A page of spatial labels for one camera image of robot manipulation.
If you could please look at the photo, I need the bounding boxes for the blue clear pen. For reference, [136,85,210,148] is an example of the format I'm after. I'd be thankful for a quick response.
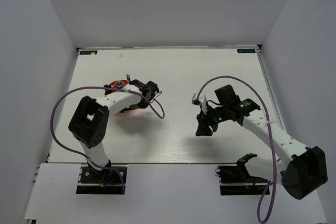
[126,74,131,83]

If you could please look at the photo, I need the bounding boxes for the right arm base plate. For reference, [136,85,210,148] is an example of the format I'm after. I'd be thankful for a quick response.
[215,166,268,196]

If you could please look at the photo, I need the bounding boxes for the left blue table label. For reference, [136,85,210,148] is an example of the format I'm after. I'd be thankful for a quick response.
[79,50,98,55]

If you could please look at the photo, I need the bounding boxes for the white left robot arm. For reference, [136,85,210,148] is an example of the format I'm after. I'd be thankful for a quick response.
[68,79,159,182]

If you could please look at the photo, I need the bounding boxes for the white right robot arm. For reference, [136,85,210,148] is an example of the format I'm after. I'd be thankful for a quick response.
[192,85,328,200]

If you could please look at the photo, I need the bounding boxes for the blue table label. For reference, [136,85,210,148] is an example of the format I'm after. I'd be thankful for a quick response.
[237,49,256,54]
[79,50,98,55]

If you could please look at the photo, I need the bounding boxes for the yellow cap black highlighter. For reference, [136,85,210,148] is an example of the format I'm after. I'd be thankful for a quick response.
[114,80,125,89]

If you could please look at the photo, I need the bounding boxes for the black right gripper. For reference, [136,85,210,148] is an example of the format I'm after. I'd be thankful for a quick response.
[196,104,229,136]

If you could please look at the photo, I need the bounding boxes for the right blue table label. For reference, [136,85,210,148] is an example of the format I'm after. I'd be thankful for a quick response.
[237,49,256,54]

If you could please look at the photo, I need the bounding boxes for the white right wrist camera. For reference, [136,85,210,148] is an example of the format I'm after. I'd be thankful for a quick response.
[192,93,207,114]

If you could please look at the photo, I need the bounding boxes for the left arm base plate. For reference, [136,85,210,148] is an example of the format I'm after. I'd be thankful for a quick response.
[76,165,128,195]

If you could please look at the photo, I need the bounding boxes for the orange round organizer container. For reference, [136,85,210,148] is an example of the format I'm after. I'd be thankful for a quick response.
[103,79,148,114]

